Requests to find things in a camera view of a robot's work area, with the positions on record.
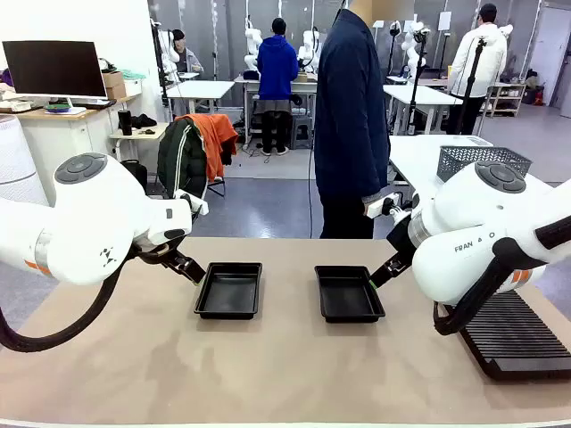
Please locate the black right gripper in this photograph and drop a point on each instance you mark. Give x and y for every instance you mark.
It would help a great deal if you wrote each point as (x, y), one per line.
(403, 245)

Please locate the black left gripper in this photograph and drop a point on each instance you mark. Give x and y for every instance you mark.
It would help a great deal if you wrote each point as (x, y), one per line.
(163, 255)

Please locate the black plastic ESD tray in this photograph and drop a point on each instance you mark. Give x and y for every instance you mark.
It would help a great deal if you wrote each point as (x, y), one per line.
(227, 292)
(348, 296)

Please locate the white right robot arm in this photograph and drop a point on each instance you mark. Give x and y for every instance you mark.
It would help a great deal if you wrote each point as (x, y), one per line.
(468, 223)

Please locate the white lab robot arm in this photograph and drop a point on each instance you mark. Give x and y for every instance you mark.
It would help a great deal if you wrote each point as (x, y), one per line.
(412, 49)
(253, 44)
(168, 58)
(308, 49)

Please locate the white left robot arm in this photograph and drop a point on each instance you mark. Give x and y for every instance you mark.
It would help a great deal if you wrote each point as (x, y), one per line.
(89, 214)

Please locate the dark green striped jacket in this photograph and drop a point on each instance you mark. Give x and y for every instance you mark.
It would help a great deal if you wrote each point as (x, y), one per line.
(183, 160)

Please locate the black backpack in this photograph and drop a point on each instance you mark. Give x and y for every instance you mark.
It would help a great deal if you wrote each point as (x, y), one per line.
(136, 171)

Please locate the white work table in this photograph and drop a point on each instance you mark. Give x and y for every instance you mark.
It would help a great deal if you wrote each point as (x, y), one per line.
(415, 156)

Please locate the grey mesh basket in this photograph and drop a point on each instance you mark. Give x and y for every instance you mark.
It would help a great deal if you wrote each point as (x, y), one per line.
(459, 156)

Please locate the orange jacket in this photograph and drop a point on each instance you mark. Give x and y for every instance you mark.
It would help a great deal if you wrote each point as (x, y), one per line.
(218, 134)

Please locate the small beige side table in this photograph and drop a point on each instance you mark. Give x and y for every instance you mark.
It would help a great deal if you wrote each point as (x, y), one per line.
(143, 134)

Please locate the black slotted board rack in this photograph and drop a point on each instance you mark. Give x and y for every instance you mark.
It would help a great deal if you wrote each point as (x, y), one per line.
(522, 339)

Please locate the black cloth bundle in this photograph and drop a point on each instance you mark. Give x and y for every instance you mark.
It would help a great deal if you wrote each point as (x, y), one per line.
(143, 121)

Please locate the black tumbler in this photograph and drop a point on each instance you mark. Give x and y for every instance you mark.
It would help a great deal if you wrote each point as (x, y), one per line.
(125, 122)

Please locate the grey plastic stool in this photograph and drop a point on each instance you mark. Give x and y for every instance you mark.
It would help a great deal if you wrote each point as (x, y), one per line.
(301, 131)

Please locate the person in navy jacket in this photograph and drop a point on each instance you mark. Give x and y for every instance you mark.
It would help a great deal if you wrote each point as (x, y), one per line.
(348, 111)

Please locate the white cabinet desk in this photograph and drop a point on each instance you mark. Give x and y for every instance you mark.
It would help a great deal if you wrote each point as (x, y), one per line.
(67, 134)

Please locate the brown cardboard box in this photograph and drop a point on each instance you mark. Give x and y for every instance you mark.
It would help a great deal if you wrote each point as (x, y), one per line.
(113, 84)

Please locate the seated person in grey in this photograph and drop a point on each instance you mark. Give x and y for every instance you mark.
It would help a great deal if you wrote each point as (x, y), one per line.
(187, 58)

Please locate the wooden storage shelf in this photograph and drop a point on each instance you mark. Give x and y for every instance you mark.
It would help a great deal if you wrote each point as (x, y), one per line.
(508, 96)

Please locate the person in blue hoodie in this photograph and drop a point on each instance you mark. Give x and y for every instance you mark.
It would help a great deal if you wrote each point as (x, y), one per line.
(276, 67)

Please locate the person in white jacket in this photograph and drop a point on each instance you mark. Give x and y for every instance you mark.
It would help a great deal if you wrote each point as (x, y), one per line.
(477, 62)

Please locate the black computer monitor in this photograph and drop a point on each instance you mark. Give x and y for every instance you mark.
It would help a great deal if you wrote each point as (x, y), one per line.
(53, 67)

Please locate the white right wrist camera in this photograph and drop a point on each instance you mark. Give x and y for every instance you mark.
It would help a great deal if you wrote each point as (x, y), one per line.
(379, 206)

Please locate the black camera tripod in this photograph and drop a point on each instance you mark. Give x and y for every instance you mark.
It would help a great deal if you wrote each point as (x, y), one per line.
(472, 76)
(417, 89)

